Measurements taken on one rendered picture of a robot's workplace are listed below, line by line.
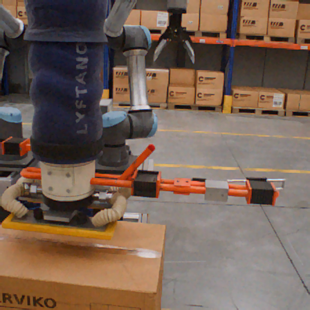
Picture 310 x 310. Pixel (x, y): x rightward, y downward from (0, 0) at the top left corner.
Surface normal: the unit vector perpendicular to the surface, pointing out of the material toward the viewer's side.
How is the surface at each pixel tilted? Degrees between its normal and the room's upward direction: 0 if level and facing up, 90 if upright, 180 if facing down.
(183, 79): 92
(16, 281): 90
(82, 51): 80
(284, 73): 90
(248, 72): 90
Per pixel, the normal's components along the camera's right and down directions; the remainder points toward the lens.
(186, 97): -0.04, 0.32
